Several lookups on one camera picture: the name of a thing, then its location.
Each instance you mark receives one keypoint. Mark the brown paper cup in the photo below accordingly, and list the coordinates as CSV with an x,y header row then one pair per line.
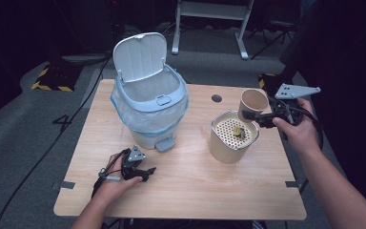
x,y
253,101

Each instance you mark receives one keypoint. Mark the black stand base striped tape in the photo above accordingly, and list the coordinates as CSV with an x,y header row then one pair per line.
x,y
268,86
55,78

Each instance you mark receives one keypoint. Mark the black tripod stand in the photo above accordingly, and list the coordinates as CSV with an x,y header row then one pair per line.
x,y
274,30

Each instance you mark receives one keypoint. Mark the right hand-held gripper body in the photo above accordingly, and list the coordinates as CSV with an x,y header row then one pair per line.
x,y
290,95

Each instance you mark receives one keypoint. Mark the white metal table frame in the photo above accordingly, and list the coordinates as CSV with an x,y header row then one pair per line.
x,y
210,11

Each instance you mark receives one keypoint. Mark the beige container with perforated strainer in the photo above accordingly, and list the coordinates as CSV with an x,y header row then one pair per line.
x,y
225,149

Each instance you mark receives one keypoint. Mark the wet tea bag waste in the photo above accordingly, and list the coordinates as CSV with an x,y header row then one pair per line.
x,y
238,132

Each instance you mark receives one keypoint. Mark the grey tape strip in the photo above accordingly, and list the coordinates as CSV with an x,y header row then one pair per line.
x,y
292,184
65,185

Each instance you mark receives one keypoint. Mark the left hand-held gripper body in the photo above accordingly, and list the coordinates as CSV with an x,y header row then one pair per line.
x,y
133,160

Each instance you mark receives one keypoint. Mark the person's left hand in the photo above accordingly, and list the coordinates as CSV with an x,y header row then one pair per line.
x,y
117,187

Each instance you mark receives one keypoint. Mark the white blue pedal trash can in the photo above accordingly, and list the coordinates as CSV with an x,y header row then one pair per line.
x,y
152,92

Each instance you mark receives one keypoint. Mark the clear blue plastic bin liner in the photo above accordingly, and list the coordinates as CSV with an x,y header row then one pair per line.
x,y
146,119

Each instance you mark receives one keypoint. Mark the person's right hand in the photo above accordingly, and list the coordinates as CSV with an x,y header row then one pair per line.
x,y
298,130

